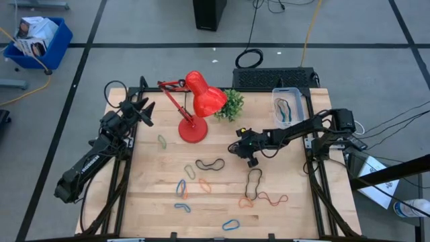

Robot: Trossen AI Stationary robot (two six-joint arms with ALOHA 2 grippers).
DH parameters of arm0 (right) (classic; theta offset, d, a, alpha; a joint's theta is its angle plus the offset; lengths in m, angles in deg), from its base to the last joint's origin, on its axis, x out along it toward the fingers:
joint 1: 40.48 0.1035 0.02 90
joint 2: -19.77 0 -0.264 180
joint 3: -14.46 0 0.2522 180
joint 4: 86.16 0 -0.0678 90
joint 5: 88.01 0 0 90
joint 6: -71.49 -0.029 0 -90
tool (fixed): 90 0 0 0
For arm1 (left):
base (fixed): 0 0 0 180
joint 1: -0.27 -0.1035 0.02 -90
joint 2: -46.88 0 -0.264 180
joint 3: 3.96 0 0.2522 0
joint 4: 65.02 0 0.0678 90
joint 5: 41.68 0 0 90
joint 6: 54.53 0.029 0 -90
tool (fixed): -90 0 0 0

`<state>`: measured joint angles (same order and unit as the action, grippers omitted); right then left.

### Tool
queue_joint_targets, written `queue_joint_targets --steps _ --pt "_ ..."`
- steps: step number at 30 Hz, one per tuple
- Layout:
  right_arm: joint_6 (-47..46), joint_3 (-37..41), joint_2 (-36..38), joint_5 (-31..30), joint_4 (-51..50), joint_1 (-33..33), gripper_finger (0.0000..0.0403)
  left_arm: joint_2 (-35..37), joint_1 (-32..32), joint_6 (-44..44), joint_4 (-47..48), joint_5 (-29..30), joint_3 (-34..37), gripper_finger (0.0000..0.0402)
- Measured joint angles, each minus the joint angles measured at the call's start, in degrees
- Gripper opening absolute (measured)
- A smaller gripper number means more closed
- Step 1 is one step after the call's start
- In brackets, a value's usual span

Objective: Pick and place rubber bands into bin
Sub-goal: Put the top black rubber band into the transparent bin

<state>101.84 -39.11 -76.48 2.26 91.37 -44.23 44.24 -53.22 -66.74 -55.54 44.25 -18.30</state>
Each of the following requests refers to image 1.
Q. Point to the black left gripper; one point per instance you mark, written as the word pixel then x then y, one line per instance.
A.
pixel 136 120

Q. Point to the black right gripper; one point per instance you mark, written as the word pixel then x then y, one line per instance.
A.
pixel 251 144

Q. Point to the black rubber band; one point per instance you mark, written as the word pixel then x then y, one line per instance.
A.
pixel 246 188
pixel 196 164

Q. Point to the green rubber band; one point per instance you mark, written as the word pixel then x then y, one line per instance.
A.
pixel 194 175
pixel 165 145

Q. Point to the blue rubber band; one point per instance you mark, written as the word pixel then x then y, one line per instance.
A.
pixel 223 227
pixel 288 111
pixel 175 205
pixel 177 188

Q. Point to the red rubber band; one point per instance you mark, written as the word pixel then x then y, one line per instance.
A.
pixel 287 198

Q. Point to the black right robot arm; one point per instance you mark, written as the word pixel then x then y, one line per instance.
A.
pixel 295 129

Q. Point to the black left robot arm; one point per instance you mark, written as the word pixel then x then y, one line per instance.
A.
pixel 84 169

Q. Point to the clear plastic bin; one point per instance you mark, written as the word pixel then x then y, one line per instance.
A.
pixel 279 92

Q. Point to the blue wheeled floor bin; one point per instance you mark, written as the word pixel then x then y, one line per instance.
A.
pixel 57 50

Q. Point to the green plant in white pot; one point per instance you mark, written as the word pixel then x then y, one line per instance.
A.
pixel 230 106

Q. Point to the red desk lamp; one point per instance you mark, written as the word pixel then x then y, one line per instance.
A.
pixel 205 97

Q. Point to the black computer tower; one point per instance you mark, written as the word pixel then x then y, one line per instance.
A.
pixel 209 15

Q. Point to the black power supply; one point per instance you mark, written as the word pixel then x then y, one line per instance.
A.
pixel 356 142

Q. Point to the white printed box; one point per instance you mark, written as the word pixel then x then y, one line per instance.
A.
pixel 378 183
pixel 37 30
pixel 32 47

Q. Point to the grey metal table foot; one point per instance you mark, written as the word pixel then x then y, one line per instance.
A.
pixel 13 84
pixel 38 5

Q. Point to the black equipment base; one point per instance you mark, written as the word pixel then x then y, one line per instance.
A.
pixel 3 117

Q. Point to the black diagonal beam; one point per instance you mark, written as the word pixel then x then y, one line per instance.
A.
pixel 389 173

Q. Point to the dark grey side table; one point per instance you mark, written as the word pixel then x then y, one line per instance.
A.
pixel 408 188

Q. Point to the white plastic bottle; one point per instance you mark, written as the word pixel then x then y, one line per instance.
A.
pixel 411 207

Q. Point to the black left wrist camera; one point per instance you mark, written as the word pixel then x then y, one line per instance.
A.
pixel 127 107

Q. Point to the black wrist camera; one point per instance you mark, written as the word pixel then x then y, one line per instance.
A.
pixel 253 162
pixel 127 107

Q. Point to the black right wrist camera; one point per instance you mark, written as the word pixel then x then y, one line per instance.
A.
pixel 253 162

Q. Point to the black metal table frame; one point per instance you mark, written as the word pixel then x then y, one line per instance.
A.
pixel 255 89

